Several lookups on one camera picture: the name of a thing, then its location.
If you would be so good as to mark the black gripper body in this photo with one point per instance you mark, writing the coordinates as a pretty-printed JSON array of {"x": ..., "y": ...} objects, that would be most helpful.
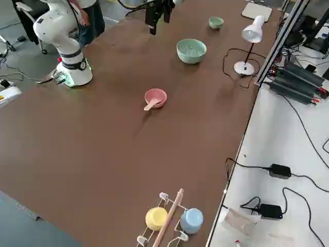
[{"x": 156, "y": 2}]

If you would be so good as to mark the small green bowl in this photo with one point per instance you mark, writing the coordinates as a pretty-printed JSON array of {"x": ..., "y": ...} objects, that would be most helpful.
[{"x": 216, "y": 24}]

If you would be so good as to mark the cream spoon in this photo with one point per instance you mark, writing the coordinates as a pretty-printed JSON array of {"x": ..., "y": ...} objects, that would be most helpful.
[{"x": 150, "y": 105}]

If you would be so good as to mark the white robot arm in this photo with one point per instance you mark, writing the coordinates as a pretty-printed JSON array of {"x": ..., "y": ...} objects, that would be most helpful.
[{"x": 66, "y": 46}]

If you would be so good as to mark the large green bowl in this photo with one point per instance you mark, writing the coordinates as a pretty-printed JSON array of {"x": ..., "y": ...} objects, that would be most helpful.
[{"x": 191, "y": 57}]

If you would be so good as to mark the pink bowl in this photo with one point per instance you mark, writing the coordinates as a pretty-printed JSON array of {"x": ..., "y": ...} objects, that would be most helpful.
[{"x": 156, "y": 95}]

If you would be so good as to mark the clear glass beads pile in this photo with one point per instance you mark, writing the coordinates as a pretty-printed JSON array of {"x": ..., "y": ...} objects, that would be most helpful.
[{"x": 191, "y": 49}]

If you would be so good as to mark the white desk lamp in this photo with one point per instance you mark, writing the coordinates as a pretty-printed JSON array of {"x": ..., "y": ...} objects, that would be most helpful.
[{"x": 253, "y": 31}]

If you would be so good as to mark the green circuit board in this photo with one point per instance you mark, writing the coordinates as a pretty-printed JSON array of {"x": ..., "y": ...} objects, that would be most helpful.
[{"x": 59, "y": 77}]

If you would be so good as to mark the black jacket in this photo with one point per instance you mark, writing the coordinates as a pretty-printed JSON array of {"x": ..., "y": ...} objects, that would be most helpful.
[{"x": 28, "y": 25}]

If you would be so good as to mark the office chair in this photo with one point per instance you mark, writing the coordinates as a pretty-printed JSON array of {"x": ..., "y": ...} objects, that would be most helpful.
[{"x": 24, "y": 6}]

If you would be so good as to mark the small black power brick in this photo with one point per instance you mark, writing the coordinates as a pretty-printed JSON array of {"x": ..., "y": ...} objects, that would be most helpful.
[{"x": 21, "y": 39}]

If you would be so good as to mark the black power supply box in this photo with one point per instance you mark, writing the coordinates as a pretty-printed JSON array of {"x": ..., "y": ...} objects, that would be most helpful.
[
  {"x": 290, "y": 88},
  {"x": 304, "y": 74}
]

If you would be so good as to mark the black smartphone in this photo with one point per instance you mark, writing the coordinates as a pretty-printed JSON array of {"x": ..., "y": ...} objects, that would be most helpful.
[{"x": 311, "y": 68}]

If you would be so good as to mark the black computer monitor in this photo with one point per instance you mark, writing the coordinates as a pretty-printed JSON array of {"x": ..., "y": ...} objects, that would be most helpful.
[{"x": 318, "y": 43}]

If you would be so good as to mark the white power strip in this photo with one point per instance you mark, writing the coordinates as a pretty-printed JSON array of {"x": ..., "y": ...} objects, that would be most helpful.
[{"x": 4, "y": 83}]

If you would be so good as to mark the white box yellow label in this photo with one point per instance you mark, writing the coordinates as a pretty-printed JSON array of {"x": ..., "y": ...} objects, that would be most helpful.
[{"x": 9, "y": 96}]

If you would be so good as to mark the black power adapter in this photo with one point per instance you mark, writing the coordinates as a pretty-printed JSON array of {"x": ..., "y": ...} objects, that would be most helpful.
[
  {"x": 270, "y": 211},
  {"x": 280, "y": 171}
]

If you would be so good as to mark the wooden rod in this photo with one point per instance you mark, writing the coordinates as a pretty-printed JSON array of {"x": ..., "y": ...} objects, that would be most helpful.
[{"x": 169, "y": 216}]

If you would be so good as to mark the yellow cup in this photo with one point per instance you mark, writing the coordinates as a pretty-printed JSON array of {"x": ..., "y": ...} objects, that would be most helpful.
[{"x": 155, "y": 218}]

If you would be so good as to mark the blue cup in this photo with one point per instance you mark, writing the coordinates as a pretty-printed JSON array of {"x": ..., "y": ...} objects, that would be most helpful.
[{"x": 191, "y": 221}]

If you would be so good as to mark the clear plastic bag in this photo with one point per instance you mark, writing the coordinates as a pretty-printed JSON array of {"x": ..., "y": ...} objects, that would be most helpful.
[{"x": 239, "y": 221}]

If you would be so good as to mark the small red capped vial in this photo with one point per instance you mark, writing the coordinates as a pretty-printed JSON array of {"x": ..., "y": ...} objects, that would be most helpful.
[{"x": 238, "y": 243}]

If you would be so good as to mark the aluminium frame post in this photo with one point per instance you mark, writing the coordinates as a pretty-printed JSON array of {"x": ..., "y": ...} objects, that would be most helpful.
[{"x": 279, "y": 42}]

